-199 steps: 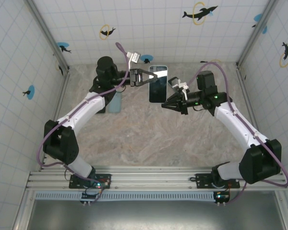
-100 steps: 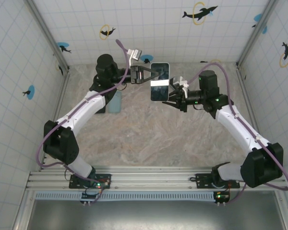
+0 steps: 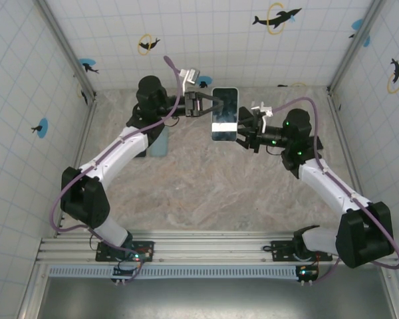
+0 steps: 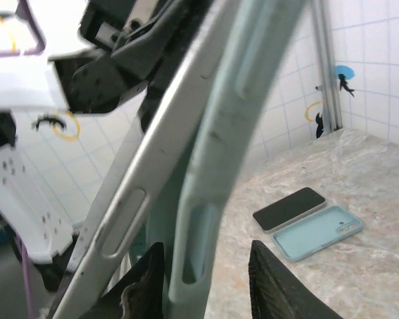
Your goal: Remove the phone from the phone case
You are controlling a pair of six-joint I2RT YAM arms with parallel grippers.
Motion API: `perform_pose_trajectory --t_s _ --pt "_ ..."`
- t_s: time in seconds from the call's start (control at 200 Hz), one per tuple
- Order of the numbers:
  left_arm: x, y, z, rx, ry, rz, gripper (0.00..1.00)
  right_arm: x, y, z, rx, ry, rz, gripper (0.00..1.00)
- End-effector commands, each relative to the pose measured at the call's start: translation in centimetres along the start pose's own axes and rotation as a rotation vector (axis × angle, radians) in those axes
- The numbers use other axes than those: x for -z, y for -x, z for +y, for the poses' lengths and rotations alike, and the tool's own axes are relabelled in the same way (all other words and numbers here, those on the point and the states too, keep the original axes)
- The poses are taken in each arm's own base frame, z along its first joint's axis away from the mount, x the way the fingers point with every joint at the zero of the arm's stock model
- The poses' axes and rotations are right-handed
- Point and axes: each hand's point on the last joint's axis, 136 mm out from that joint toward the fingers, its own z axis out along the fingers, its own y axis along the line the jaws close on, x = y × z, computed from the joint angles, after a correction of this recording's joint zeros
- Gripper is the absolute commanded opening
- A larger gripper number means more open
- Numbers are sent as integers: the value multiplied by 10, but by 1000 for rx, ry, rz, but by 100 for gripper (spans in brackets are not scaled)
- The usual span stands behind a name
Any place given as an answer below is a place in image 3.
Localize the aluminium corner post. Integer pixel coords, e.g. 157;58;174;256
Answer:
326;0;386;96
33;0;98;100

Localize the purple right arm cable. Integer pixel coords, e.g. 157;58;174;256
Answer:
271;96;399;286

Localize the white slotted cable duct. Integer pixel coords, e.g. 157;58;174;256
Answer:
48;265;320;279

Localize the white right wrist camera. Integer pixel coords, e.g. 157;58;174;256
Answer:
250;101;273;118

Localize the small controller circuit board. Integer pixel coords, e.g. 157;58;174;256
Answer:
295;264;320;286
111;261;144;286

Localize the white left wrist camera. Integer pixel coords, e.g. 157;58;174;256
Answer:
179;67;201;92

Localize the pale mint phone case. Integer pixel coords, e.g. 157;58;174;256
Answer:
211;86;239;143
149;128;170;158

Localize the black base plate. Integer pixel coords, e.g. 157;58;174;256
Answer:
95;239;156;263
271;239;333;263

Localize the aluminium side rail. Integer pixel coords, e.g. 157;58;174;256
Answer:
55;96;99;237
326;88;378;237

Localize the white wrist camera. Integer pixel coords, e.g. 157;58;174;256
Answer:
250;101;273;118
179;67;201;92

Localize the dark grey metal panel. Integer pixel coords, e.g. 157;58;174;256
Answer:
36;278;397;319

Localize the wide aluminium base rail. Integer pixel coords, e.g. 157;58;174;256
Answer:
35;231;399;266

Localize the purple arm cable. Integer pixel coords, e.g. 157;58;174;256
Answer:
49;55;187;283
271;96;399;286

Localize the plain blue blob decal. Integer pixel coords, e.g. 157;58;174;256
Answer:
348;18;372;47

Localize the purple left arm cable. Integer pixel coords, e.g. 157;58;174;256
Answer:
49;55;187;283

